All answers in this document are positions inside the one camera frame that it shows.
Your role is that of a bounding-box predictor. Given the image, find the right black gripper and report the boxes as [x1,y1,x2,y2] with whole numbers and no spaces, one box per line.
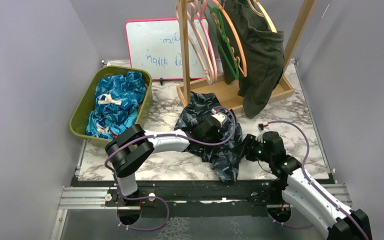
[230,133,274,164]

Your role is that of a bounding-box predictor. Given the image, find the dark blue patterned shorts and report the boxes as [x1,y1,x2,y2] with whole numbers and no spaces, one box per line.
[174,91,243,183]

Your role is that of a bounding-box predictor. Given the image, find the orange wooden hanger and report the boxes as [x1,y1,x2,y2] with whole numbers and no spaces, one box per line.
[213,0,248,83]

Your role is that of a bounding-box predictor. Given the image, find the blue leaf print shorts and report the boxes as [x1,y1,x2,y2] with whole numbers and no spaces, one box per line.
[89,71,147,129]

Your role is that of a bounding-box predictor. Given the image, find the green plastic hanger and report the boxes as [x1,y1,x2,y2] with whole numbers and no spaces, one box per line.
[206,3,239,81]

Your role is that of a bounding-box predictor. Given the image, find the pink plastic hanger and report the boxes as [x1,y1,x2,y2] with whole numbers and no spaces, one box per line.
[187,0,218,85]

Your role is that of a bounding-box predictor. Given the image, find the light wooden hanger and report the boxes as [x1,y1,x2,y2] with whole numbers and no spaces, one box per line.
[175,0,206,80]

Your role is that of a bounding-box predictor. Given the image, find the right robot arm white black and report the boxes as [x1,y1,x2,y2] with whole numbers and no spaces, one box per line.
[232,131,373,240]

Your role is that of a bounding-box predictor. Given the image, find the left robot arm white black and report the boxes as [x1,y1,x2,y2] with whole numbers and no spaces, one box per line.
[105,113,228,206]

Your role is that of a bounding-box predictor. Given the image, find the dark olive shorts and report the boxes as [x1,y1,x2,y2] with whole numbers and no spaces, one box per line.
[224,0,285,119]

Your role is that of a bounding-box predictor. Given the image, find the beige wooden hanger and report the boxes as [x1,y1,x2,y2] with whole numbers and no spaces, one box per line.
[247,0,278,33]

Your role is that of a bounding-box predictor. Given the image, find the wooden clothes rack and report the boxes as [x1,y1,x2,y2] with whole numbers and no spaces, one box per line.
[176,0,317,115]

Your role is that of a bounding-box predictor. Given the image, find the red framed whiteboard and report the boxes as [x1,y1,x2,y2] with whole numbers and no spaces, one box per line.
[125,18,210,81]

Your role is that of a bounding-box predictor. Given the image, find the olive green plastic basket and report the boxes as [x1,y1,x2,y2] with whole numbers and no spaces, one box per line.
[69,65,153,148]

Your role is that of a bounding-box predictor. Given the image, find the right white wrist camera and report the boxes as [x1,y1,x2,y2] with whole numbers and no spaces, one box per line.
[256,122,269,142]

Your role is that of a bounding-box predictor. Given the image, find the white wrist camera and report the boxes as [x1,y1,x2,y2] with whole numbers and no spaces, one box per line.
[211,110,228,127]
[256,122,269,142]

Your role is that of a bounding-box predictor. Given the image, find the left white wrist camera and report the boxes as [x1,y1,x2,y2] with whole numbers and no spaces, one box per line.
[211,110,228,127]

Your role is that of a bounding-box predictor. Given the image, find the black metal base rail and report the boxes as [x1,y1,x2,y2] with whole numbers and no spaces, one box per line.
[51,178,352,240]

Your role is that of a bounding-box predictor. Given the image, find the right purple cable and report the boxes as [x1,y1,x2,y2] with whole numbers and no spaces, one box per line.
[266,120,370,240]

